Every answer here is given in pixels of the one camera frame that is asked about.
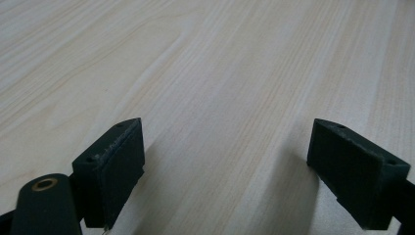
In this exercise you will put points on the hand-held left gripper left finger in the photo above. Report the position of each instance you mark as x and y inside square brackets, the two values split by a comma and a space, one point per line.
[112, 169]

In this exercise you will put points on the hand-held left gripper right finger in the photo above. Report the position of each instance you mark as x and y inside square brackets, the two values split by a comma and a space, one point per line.
[355, 169]

